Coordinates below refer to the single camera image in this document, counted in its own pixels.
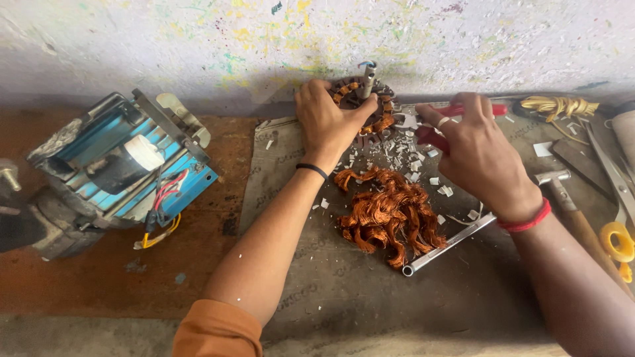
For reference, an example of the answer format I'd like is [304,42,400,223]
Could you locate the silver tubular box spanner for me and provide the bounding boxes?
[402,213,497,277]

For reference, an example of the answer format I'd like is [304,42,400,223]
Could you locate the red-handled pliers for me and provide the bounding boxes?
[416,103,509,153]

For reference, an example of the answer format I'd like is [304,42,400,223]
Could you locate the orange sleeve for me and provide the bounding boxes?
[172,298,264,357]

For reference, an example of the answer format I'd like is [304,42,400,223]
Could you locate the white roll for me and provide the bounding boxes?
[609,101,635,170]

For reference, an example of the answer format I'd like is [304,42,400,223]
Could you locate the hammer with wooden handle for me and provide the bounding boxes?
[533,170,635,299]

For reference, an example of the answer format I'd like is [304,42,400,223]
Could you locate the bundle of yellow cord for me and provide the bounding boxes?
[520,96,600,124]

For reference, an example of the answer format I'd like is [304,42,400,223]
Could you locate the grey rubber work mat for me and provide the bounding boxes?
[238,101,635,344]

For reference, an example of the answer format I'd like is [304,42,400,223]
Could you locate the fan stator with copper windings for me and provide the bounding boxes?
[327,61,401,145]

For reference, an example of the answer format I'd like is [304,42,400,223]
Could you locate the pile of cut copper wire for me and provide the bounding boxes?
[333,166,448,270]

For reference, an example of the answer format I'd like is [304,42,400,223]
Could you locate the dark grey motor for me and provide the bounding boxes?
[0,159,107,261]

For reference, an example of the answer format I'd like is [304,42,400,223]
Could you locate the blue metal motor housing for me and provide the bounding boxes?
[27,89,219,250]

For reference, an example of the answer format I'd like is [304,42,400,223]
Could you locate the red thread bracelet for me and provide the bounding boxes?
[496,197,552,233]

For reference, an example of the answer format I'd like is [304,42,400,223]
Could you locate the person's right hand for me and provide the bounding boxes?
[416,92,544,222]

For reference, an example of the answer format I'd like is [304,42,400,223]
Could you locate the scissors with yellow handles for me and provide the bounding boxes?
[584,123,635,284]

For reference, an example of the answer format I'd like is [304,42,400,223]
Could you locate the flat dark metal file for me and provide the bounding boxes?
[552,139,615,200]

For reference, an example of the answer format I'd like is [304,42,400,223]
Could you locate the black wristband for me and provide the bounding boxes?
[296,163,329,181]

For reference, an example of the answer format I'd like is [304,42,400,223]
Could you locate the scattered white paper scraps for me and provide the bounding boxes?
[265,113,482,225]

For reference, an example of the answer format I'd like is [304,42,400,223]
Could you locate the person's left hand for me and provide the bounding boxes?
[295,79,379,175]

